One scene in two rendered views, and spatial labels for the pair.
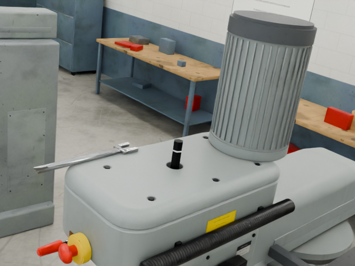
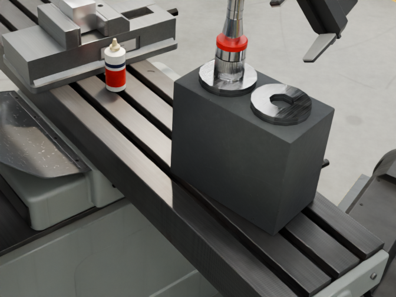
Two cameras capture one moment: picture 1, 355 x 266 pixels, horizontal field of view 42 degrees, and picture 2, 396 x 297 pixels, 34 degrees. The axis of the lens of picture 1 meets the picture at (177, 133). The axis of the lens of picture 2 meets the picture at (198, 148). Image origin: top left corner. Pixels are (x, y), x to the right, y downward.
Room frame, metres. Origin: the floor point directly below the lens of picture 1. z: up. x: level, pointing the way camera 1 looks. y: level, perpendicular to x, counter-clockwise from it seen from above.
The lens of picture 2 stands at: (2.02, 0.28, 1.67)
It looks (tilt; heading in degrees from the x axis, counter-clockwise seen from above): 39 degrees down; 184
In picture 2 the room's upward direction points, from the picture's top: 4 degrees clockwise
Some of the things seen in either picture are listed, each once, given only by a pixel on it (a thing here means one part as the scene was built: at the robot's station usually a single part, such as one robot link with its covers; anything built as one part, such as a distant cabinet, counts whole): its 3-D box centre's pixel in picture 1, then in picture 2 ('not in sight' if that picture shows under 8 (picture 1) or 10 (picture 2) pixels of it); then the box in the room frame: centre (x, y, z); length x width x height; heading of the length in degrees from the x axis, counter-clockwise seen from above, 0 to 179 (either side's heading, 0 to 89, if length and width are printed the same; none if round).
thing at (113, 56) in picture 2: not in sight; (115, 63); (0.94, 0.03, 0.98); 0.04 x 0.04 x 0.11
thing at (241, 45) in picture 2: not in sight; (231, 40); (1.17, 0.26, 1.18); 0.05 x 0.05 x 0.01
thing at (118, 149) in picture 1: (88, 157); not in sight; (0.88, 0.18, 1.89); 0.24 x 0.04 x 0.01; 137
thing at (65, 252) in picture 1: (68, 252); not in sight; (0.73, 0.17, 1.76); 0.04 x 0.03 x 0.04; 45
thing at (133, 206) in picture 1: (175, 195); not in sight; (0.92, -0.01, 1.81); 0.47 x 0.26 x 0.16; 135
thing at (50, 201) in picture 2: not in sight; (105, 131); (0.91, 0.00, 0.79); 0.50 x 0.35 x 0.12; 135
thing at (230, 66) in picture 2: not in sight; (230, 59); (1.17, 0.26, 1.15); 0.05 x 0.05 x 0.05
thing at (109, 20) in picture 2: not in sight; (102, 13); (0.81, -0.03, 1.02); 0.12 x 0.06 x 0.04; 43
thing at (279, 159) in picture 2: not in sight; (247, 138); (1.19, 0.30, 1.03); 0.22 x 0.12 x 0.20; 56
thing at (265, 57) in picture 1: (259, 84); not in sight; (1.09, -0.18, 2.05); 0.20 x 0.20 x 0.32
